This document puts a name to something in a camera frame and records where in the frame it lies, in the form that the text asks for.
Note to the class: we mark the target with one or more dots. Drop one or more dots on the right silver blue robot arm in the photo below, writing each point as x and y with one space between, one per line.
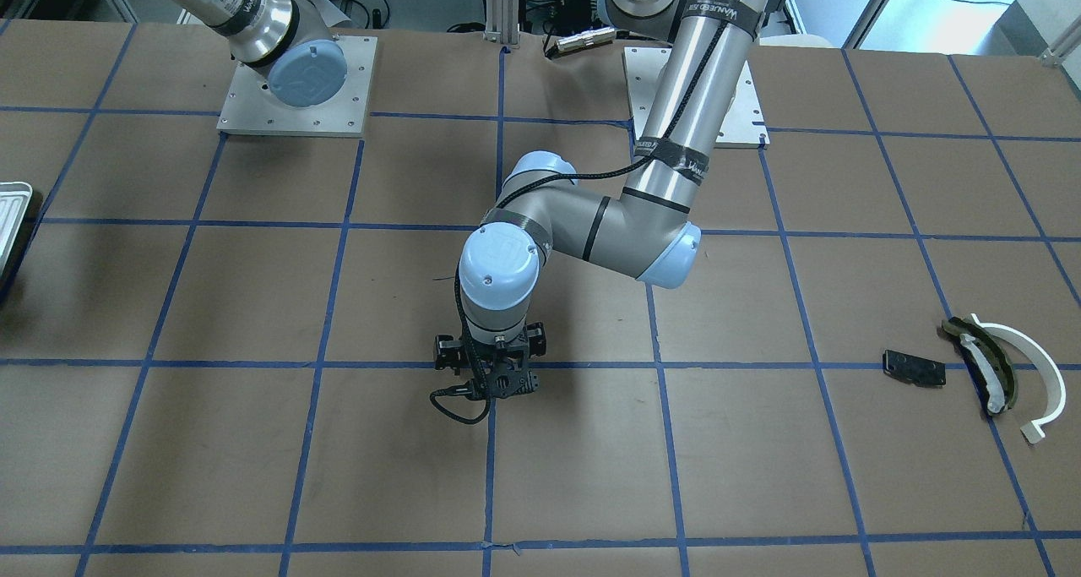
287 42

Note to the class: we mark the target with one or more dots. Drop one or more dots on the black metal brake pad plate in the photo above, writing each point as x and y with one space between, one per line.
919 371

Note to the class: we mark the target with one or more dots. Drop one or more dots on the silver metal tray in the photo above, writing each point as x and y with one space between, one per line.
16 199

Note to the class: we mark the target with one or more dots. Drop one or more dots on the white curved plastic bracket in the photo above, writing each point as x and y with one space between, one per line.
1046 367

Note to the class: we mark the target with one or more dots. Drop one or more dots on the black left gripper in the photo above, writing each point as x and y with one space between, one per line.
445 352

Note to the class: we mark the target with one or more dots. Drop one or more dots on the aluminium frame post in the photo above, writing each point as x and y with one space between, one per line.
502 20

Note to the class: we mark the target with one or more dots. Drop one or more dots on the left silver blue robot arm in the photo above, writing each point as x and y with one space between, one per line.
634 220

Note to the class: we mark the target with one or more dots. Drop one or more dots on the green curved brake shoe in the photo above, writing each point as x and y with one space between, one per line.
986 360

